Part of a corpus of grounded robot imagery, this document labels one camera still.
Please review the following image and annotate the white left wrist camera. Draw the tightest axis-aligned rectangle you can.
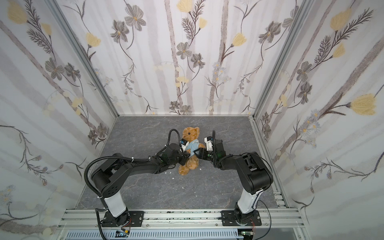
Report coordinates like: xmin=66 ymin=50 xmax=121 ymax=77
xmin=180 ymin=139 xmax=190 ymax=151

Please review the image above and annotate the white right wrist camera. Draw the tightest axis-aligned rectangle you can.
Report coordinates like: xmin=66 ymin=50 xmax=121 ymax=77
xmin=204 ymin=136 xmax=214 ymax=151

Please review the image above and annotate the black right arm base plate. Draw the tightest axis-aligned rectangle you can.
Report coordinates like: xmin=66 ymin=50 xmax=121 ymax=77
xmin=220 ymin=210 xmax=262 ymax=227

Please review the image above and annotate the white perforated cable tray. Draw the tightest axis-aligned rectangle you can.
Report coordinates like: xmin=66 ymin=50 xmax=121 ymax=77
xmin=64 ymin=229 xmax=244 ymax=240

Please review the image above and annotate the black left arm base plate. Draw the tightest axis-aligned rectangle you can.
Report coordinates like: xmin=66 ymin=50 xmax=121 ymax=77
xmin=101 ymin=211 xmax=145 ymax=227

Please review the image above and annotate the light blue teddy hoodie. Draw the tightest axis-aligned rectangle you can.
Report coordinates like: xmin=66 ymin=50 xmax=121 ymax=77
xmin=184 ymin=140 xmax=200 ymax=157

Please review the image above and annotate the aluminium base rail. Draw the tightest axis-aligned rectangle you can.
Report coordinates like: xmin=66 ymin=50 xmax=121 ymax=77
xmin=53 ymin=208 xmax=310 ymax=240

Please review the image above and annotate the aluminium corner post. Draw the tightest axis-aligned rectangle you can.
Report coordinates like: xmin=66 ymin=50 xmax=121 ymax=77
xmin=45 ymin=0 xmax=120 ymax=119
xmin=252 ymin=0 xmax=315 ymax=119

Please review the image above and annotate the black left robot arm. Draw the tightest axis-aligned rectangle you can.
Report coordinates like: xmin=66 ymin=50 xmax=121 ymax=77
xmin=84 ymin=144 xmax=190 ymax=219

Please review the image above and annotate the black corrugated cable conduit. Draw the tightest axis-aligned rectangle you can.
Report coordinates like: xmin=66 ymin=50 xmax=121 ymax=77
xmin=83 ymin=155 xmax=136 ymax=199

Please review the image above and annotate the aluminium corner post right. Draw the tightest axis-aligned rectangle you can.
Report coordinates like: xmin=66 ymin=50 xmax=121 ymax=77
xmin=252 ymin=0 xmax=315 ymax=119

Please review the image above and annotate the aluminium corner post left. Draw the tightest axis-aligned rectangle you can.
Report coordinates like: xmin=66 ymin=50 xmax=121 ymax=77
xmin=45 ymin=0 xmax=120 ymax=119

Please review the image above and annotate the brown teddy bear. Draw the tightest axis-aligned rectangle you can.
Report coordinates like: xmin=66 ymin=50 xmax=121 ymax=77
xmin=178 ymin=127 xmax=206 ymax=176

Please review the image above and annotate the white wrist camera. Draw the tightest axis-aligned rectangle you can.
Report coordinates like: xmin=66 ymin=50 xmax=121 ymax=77
xmin=204 ymin=136 xmax=214 ymax=151
xmin=180 ymin=139 xmax=190 ymax=151

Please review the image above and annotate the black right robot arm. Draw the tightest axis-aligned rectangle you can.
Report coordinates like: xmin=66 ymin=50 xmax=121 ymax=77
xmin=193 ymin=140 xmax=274 ymax=215

